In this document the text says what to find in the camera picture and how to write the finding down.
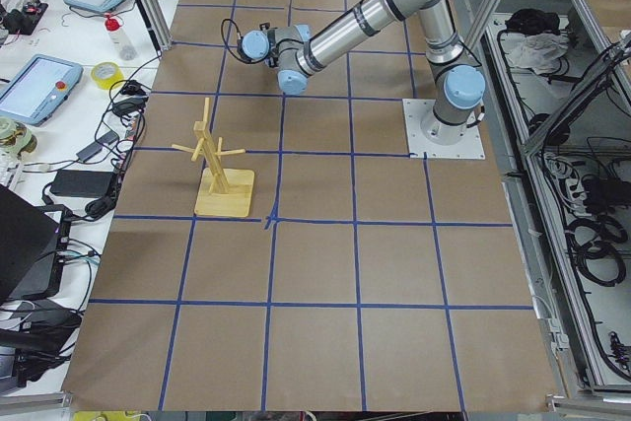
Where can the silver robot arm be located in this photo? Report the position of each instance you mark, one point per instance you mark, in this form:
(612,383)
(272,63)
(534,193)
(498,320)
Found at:
(297,53)

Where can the red cap squeeze bottle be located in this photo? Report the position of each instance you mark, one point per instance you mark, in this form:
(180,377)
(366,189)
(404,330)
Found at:
(119,38)

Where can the yellow tape roll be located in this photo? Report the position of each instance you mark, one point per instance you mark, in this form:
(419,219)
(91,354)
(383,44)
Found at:
(106,75)

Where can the lower blue teach pendant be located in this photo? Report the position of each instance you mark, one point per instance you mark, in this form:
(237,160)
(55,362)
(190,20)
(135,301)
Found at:
(39,89)

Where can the green patterned round tin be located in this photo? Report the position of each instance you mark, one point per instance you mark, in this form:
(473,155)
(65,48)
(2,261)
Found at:
(16,138)

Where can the black power brick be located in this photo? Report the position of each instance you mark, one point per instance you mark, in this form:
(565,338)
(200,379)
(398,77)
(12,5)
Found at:
(84,184)

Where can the black laptop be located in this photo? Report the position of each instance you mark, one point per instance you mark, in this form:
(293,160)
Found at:
(32,239)

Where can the wooden mug tree stand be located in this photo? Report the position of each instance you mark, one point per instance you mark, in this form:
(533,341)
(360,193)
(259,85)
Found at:
(222,192)

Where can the black cloth bundle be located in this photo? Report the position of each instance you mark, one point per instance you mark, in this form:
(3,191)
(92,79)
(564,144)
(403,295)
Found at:
(533,22)

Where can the white crumpled cloth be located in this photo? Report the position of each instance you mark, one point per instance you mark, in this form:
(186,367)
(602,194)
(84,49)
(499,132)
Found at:
(539,53)

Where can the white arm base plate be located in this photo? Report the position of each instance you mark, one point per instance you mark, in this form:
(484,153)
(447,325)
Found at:
(429,138)

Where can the aluminium frame side rail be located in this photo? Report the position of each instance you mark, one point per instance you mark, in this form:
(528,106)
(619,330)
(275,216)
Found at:
(547,292)

